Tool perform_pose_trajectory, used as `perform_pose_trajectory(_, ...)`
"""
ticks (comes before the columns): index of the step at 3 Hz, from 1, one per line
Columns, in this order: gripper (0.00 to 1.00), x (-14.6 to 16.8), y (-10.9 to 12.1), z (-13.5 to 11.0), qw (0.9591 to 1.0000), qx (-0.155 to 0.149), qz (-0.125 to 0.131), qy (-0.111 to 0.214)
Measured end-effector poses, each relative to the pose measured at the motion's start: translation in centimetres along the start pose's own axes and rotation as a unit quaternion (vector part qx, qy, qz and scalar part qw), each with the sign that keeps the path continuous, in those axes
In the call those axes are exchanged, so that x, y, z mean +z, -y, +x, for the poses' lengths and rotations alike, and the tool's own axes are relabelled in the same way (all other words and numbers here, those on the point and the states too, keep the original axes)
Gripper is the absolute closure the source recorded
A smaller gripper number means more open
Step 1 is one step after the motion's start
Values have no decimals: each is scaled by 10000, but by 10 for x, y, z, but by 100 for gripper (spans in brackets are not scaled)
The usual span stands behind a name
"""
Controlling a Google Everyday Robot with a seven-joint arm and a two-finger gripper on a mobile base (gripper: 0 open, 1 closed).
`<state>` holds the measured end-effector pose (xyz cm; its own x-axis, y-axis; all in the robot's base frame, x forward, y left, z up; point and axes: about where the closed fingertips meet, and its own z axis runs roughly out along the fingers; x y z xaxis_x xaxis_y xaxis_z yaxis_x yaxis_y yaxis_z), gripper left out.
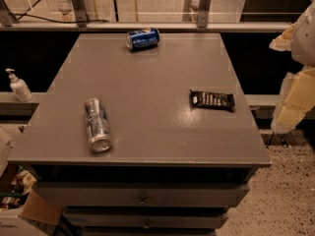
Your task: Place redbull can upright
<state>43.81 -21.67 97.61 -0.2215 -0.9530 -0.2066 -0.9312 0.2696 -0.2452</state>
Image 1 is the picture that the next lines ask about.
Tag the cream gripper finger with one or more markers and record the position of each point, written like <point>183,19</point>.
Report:
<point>283,41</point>
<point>296,99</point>

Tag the grey drawer cabinet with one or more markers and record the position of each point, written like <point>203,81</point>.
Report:
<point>173,169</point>

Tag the black snack bar wrapper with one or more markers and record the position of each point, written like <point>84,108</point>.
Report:
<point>213,100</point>

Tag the cardboard box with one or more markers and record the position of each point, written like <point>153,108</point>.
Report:
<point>16,187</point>

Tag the silver redbull can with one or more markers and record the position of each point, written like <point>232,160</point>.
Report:
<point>99,138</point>

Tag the blue pepsi can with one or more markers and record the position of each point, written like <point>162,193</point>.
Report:
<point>142,38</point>

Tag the white pump bottle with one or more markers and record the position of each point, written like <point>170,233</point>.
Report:
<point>19,86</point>

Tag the white box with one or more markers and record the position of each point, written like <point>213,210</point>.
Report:
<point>11,224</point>

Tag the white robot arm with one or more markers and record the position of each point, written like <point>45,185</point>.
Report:
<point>303,38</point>

